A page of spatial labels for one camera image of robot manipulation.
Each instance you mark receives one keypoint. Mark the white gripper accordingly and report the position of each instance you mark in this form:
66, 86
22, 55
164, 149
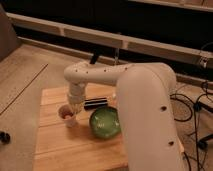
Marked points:
76, 97

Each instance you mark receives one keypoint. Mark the white ceramic cup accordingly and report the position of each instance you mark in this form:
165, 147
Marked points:
66, 116

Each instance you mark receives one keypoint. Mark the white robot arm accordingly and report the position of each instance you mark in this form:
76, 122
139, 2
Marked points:
144, 109

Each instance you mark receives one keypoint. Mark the green ceramic bowl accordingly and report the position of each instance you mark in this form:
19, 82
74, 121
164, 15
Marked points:
104, 122

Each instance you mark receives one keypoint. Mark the dark object on floor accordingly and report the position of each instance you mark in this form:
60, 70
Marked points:
4, 137

